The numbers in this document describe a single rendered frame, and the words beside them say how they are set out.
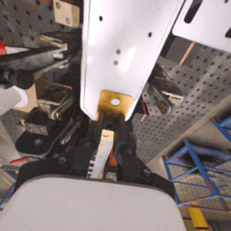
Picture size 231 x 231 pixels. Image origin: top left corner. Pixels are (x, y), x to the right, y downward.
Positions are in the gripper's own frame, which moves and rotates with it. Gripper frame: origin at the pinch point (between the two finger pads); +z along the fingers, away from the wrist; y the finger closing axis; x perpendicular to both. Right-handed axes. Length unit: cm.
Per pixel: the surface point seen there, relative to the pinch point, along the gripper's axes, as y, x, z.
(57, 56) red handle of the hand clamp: -14.1, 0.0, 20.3
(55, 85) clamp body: -21.2, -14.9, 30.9
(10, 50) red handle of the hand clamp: -21.1, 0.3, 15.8
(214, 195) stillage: 167, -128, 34
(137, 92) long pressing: 10.1, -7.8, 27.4
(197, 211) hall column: 532, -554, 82
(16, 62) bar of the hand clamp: -15.0, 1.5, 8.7
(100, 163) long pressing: 5, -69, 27
